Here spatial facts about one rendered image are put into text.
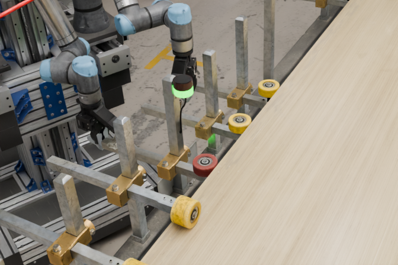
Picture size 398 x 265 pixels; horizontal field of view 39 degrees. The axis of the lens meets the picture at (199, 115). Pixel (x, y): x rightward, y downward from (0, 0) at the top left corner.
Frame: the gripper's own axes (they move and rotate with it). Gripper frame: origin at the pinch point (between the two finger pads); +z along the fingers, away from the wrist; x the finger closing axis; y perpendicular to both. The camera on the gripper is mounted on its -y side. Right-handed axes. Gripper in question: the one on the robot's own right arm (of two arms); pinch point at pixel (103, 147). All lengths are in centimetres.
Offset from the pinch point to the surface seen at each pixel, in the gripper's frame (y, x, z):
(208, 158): -41.6, -1.9, -9.0
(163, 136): 48, -104, 83
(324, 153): -74, -20, -9
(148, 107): -3.7, -24.1, -3.2
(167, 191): -26.7, 1.3, 8.9
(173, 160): -29.9, 0.4, -5.4
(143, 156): -18.2, 1.5, -3.7
